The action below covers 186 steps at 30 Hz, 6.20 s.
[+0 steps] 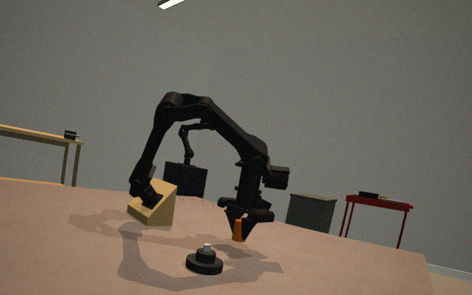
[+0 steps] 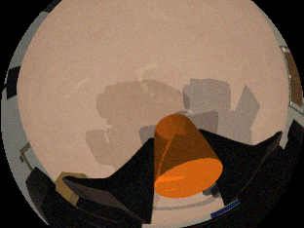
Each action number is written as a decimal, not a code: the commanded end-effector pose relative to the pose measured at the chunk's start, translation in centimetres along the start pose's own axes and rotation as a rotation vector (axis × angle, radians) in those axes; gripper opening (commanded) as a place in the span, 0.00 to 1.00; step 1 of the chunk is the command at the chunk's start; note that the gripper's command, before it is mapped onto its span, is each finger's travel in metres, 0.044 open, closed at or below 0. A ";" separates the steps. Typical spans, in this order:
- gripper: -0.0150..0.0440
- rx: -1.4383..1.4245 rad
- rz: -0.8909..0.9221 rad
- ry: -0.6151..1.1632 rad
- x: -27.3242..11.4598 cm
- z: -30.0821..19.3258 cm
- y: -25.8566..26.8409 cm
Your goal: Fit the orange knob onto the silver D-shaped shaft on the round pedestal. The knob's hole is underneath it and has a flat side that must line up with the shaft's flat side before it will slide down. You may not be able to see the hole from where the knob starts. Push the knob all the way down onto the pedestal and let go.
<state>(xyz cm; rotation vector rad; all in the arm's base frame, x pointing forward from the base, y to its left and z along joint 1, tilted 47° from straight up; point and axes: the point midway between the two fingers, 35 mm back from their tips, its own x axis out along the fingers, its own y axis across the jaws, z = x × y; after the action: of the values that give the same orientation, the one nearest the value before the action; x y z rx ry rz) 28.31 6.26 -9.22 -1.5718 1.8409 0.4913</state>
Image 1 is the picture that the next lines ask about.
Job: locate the orange tapered knob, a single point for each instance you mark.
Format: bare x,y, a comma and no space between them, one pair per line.
237,234

